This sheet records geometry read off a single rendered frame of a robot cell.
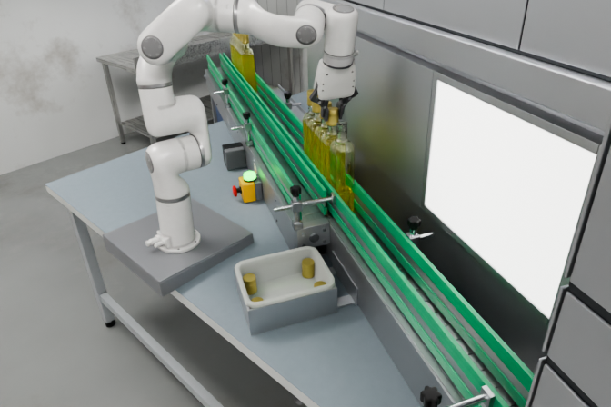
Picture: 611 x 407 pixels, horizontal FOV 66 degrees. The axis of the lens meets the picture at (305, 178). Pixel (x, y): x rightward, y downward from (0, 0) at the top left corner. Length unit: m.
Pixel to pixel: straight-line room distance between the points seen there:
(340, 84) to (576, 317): 0.96
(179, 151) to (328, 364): 0.64
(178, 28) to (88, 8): 3.18
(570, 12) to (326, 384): 0.81
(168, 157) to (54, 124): 3.08
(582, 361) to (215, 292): 1.06
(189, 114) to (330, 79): 0.37
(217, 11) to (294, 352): 0.80
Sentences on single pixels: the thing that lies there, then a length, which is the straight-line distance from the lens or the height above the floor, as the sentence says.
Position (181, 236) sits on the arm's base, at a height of 0.84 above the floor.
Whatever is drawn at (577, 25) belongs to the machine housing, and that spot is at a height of 1.46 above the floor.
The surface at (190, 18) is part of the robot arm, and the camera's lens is 1.11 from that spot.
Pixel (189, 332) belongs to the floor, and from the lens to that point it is 2.28.
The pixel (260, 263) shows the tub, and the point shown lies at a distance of 1.24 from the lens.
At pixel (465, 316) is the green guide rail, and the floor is 0.94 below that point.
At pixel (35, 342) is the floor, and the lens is 2.52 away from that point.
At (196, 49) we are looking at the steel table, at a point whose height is 0.79.
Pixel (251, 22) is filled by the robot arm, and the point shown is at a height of 1.41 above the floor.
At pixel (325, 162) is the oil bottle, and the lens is 1.32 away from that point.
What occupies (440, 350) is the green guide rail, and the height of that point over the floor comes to 0.91.
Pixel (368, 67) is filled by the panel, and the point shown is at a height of 1.25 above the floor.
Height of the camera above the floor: 1.59
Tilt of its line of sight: 28 degrees down
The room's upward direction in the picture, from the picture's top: 2 degrees counter-clockwise
